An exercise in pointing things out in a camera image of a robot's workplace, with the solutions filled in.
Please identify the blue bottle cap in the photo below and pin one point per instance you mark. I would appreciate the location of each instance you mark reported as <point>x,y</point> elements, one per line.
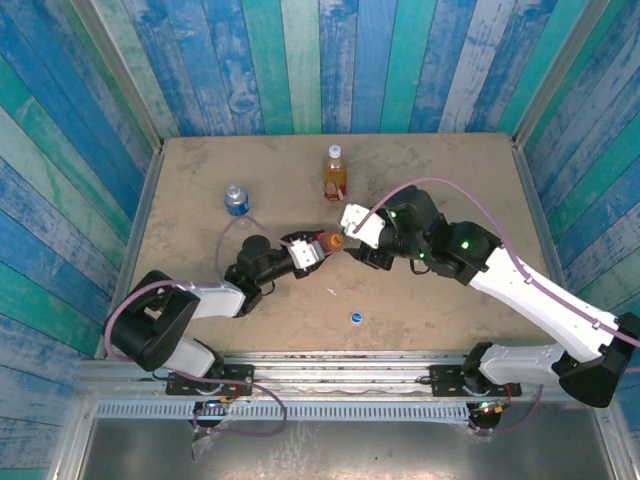
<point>356,318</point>

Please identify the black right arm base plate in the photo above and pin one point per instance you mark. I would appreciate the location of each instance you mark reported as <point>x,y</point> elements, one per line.
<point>445,382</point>

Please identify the small circuit board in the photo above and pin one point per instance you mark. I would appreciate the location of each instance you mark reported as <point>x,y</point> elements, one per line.
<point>487,407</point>
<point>215,403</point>

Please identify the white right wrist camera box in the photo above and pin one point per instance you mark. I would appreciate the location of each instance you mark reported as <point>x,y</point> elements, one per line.
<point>362,225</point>

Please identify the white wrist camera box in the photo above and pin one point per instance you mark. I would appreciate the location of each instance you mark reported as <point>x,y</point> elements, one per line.
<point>306,253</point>
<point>362,225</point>

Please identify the blue label water bottle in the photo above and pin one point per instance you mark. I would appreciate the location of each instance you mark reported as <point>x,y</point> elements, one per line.
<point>237,201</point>

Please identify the steel sheet panel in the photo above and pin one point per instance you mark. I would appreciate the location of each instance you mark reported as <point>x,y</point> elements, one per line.
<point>350,450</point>

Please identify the aluminium side rail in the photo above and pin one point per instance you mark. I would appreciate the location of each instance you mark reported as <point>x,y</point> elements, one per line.
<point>537,210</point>
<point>132,240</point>

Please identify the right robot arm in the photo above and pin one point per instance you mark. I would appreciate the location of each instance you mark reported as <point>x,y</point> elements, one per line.
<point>540,300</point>

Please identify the red drink bottle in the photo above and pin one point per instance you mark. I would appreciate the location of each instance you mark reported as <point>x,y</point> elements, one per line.
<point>323,242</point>

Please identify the white bottle cap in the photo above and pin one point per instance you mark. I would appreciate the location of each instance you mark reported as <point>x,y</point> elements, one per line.
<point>335,150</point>

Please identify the aluminium corner post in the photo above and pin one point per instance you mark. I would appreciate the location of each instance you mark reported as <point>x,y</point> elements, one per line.
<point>119,70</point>
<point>556,70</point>

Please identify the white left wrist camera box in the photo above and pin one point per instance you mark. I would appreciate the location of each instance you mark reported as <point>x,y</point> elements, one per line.
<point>306,253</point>

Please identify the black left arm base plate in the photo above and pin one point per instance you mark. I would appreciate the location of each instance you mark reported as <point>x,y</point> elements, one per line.
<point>240,382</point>

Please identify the aluminium mounting rail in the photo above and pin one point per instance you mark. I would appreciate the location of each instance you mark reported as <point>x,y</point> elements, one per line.
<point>340,375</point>

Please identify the orange tea bottle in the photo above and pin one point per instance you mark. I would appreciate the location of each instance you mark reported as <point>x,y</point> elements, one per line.
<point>335,177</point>

